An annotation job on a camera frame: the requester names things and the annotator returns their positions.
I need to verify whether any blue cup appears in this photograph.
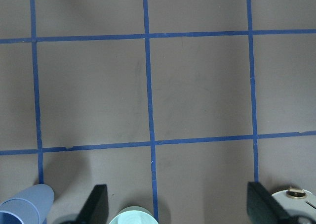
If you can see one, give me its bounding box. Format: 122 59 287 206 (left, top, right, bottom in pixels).
11 184 54 224
0 199 39 224

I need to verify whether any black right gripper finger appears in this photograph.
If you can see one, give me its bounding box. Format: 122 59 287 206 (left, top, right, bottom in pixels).
246 182 292 224

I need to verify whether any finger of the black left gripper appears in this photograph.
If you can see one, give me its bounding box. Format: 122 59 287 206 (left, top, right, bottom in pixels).
76 184 109 224

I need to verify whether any green bowl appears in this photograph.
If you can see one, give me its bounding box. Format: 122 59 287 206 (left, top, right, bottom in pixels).
109 206 158 224

